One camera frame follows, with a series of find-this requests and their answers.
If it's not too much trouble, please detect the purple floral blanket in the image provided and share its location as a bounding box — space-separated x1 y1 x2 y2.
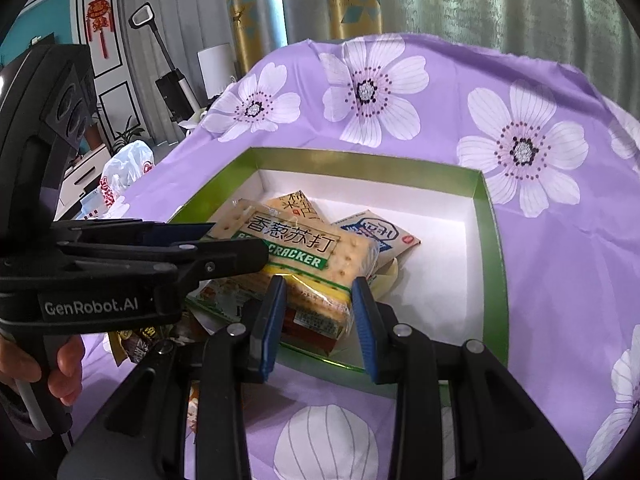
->
80 35 640 480

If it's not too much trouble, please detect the red knot wall hanging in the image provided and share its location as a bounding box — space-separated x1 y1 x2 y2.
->
84 0 114 59

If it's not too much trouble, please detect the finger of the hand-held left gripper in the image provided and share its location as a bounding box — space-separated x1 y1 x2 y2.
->
54 219 217 247
59 239 272 287

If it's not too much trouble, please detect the tan snack packet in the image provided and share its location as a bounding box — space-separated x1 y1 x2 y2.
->
264 190 327 227

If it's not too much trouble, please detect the soda cracker packet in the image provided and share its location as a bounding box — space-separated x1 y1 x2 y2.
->
200 199 382 346

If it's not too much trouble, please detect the green potted plant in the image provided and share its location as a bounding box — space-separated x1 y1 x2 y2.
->
112 115 147 155

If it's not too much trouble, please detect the brown snack packet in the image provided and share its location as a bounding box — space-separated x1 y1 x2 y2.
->
106 325 168 367

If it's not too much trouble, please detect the crinkled yellow snack packet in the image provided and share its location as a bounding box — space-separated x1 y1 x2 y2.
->
369 255 402 302

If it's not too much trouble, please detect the white board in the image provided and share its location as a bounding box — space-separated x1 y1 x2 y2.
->
197 42 242 102

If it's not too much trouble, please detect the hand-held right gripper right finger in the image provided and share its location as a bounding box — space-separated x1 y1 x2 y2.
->
350 278 583 480

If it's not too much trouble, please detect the person's left hand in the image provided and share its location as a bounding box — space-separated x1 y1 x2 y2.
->
0 335 85 404

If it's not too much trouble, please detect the white red plastic bag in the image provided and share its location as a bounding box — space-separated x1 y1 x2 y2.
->
99 140 157 211

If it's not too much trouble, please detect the blue white snack packet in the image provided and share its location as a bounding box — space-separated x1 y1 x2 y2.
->
331 208 422 267

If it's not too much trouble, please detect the silver grey curtain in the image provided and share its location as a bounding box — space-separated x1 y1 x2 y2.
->
377 0 640 111

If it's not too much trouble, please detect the red snack packet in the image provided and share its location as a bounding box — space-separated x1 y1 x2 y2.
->
280 310 351 357

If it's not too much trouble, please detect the green cardboard box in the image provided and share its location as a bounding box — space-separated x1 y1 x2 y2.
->
167 147 510 375

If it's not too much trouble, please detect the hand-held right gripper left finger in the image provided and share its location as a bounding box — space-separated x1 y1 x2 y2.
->
55 275 289 480

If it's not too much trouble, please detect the white low cabinet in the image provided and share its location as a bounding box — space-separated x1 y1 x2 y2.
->
51 144 112 222

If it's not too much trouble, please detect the black upright vacuum cleaner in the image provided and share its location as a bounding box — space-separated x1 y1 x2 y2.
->
128 3 197 122

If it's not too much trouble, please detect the gold patterned curtain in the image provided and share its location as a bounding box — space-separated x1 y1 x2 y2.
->
221 0 385 77

